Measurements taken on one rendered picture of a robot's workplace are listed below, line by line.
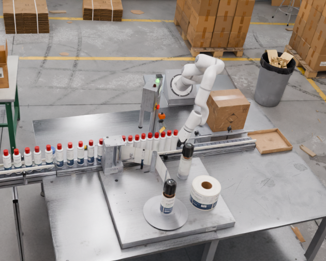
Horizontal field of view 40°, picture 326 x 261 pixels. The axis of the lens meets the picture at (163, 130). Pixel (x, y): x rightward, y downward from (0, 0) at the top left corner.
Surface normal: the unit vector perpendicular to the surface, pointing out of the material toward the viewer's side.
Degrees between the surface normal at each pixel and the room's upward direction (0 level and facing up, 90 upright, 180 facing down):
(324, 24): 89
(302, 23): 88
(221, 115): 90
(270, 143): 0
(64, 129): 0
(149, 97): 90
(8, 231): 0
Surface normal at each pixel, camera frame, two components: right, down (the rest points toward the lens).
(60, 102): 0.11, -0.78
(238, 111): 0.30, 0.62
